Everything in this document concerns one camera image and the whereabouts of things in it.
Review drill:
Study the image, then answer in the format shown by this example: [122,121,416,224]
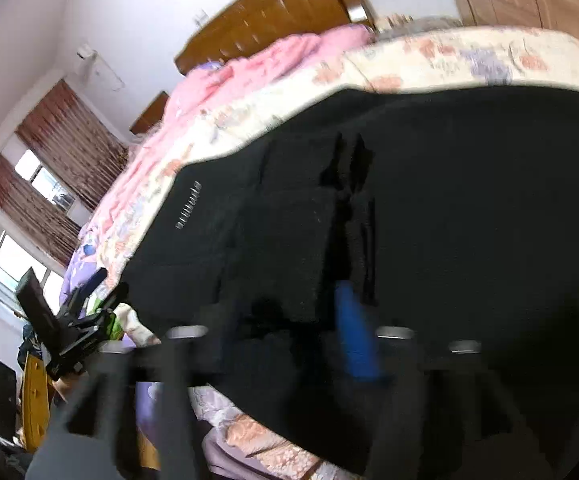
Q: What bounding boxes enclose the purple bed sheet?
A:
[62,225,137,321]

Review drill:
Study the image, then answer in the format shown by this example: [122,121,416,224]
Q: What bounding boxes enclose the dark wooden bedside cabinet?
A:
[130,91,171,136]

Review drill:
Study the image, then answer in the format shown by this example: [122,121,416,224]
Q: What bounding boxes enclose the green bag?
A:
[103,310,126,342]

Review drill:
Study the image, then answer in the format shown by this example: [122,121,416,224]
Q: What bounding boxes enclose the yellow wooden object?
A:
[22,350,52,453]

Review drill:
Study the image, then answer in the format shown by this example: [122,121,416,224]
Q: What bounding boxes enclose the pink quilt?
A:
[86,24,375,241]

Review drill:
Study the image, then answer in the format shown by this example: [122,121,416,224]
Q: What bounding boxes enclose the window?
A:
[0,215,65,308]
[14,149,77,211]

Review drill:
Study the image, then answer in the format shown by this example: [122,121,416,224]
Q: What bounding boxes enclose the wooden headboard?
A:
[174,0,377,75]

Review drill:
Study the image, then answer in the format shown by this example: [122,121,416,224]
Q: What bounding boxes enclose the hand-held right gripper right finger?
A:
[332,280,525,480]

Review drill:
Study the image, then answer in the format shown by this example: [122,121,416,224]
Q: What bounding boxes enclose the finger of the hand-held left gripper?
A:
[76,267,109,306]
[96,282,131,318]

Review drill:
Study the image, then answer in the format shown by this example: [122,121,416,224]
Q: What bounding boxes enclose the red patterned curtain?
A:
[15,79,130,211]
[0,155,82,268]

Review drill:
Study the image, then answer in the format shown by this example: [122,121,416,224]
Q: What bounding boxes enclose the nightstand with floral cover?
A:
[377,14,463,36]

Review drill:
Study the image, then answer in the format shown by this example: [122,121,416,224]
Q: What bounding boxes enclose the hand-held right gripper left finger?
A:
[24,325,215,480]

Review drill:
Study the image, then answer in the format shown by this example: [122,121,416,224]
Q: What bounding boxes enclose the floral bed sheet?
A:
[89,25,579,480]

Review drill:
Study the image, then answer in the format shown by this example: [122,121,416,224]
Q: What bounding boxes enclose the black pants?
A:
[122,85,579,480]

